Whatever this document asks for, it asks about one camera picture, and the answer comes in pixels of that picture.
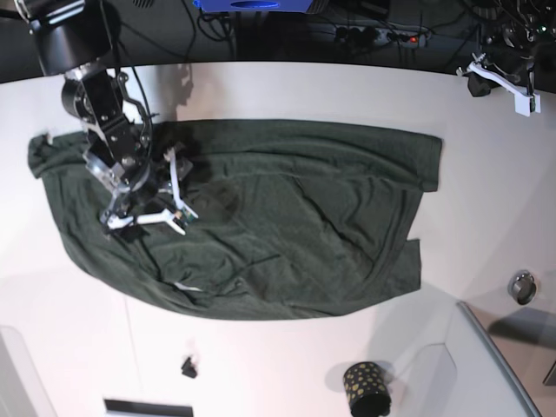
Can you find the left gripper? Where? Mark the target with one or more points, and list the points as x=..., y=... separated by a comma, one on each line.
x=512, y=69

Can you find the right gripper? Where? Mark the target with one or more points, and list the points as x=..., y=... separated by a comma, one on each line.
x=153, y=199

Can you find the dark green t-shirt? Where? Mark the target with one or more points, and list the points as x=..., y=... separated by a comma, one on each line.
x=296, y=219

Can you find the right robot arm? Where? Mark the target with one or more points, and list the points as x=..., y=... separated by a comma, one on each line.
x=71, y=37

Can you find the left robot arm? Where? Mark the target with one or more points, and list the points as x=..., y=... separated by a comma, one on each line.
x=512, y=40

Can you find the small black plastic clip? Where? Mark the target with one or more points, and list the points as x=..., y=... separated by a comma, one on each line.
x=188, y=368

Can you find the blue plastic box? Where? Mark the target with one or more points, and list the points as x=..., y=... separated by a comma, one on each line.
x=213, y=6

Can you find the round metal table grommet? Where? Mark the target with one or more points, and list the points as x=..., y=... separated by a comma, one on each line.
x=522, y=287

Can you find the white rectangular table slot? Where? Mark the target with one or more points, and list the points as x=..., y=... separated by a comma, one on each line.
x=141, y=409

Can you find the black cup with gold dots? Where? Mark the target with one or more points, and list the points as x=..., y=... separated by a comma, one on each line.
x=366, y=390

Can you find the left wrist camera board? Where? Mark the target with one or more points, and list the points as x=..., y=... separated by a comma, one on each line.
x=526, y=105

